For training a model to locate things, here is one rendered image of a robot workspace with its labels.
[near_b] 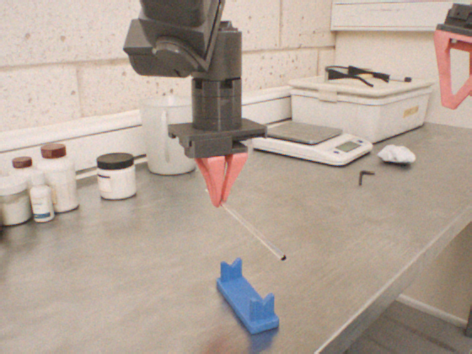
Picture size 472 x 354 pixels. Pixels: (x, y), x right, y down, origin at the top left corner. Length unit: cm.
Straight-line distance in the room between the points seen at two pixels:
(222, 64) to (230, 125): 7
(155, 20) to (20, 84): 56
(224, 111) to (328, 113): 80
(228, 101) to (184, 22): 12
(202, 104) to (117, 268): 25
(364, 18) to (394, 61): 17
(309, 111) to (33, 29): 75
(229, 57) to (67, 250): 36
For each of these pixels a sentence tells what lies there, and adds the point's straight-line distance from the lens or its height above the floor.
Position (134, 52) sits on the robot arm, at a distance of 51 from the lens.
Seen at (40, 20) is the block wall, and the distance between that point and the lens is 94.
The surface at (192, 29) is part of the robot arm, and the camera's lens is 39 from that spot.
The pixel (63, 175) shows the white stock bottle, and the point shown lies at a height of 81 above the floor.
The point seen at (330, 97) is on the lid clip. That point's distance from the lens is 123.
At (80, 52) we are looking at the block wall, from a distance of 97.
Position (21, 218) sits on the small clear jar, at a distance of 77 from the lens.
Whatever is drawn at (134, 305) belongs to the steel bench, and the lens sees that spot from 52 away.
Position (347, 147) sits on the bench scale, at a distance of 106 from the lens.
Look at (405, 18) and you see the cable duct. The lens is 152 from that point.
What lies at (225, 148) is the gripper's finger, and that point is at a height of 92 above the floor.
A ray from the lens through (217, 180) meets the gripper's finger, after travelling 49.
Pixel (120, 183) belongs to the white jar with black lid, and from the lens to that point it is 80.
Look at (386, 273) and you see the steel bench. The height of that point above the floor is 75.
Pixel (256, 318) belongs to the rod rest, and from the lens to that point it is 47.
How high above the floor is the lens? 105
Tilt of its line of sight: 20 degrees down
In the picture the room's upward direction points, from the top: straight up
